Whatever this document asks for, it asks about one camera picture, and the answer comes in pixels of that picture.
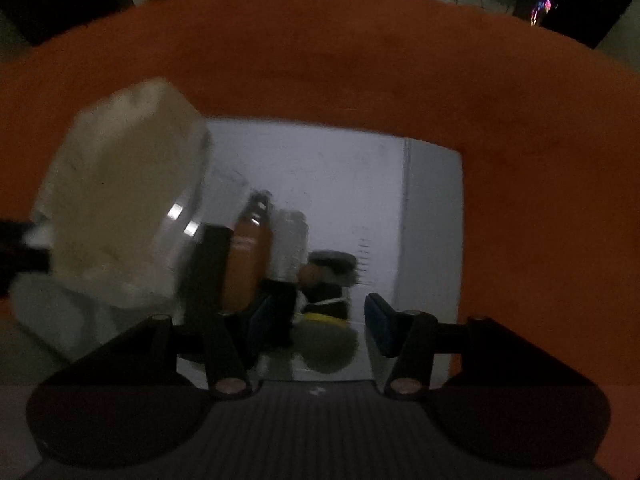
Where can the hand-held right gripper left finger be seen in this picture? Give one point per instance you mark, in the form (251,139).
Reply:
(261,327)

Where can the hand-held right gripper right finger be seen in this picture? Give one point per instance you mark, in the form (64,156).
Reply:
(381,325)

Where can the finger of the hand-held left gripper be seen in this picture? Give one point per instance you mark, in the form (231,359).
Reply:
(20,260)

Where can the dark toy with yellow base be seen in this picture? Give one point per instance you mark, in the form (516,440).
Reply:
(325,285)

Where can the clear bag of cream contents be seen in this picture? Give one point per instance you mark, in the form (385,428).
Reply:
(120,185)

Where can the grey plastic tray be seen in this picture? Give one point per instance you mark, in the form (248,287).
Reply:
(350,195)

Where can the orange cloth covered desktop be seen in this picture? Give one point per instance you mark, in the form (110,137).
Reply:
(350,60)

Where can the orange bottle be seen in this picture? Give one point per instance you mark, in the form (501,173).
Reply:
(247,255)

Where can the clear plastic bottle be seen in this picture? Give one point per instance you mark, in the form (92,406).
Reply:
(290,245)

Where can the computer case with coloured lights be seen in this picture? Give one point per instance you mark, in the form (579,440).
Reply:
(580,5)

